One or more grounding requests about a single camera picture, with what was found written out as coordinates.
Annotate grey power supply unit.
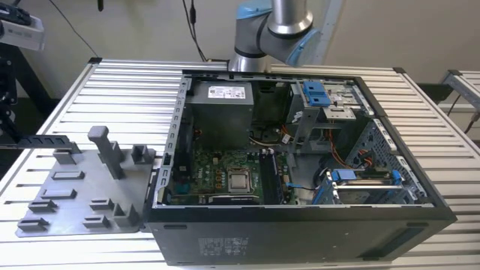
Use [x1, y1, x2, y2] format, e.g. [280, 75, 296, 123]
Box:
[184, 81, 256, 149]

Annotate grey plastic parts rack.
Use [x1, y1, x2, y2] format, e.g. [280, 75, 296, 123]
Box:
[14, 127, 159, 239]

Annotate green motherboard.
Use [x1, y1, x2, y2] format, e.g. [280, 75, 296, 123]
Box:
[187, 123, 303, 205]

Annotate orange red wire bundle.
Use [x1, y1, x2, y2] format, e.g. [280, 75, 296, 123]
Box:
[328, 120, 375, 169]

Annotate black stand leg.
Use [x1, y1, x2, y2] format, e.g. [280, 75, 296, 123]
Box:
[14, 47, 52, 102]

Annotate black box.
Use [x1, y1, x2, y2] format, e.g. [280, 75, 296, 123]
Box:
[416, 83, 458, 105]

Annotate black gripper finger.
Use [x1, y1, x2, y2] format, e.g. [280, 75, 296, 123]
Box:
[0, 55, 20, 147]

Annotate blue drive bay latch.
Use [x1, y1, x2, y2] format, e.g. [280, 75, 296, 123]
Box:
[302, 80, 332, 108]

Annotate hard disk in blue carrier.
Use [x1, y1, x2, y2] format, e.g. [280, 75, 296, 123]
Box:
[314, 168, 410, 206]

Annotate metal slat side table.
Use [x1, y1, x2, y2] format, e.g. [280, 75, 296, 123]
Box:
[436, 69, 480, 113]

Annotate grey metal drive cage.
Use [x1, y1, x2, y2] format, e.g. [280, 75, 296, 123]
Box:
[286, 80, 374, 154]

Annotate metal CPU socket cover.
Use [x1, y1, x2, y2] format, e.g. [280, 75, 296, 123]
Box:
[224, 168, 258, 195]

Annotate black hanging arm cable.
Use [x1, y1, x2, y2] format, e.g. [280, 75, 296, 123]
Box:
[183, 0, 210, 61]

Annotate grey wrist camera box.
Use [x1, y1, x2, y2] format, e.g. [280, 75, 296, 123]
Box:
[0, 7, 47, 52]

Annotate silver CPU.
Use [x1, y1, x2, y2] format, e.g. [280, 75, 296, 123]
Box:
[230, 173, 252, 191]

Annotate white yellow wire bundle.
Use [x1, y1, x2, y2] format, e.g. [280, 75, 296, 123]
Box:
[248, 130, 292, 147]

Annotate black RAM slot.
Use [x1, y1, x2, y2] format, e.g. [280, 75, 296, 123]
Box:
[267, 151, 279, 205]
[263, 151, 275, 205]

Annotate black open PC case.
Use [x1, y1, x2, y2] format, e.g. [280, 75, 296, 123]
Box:
[144, 67, 459, 267]

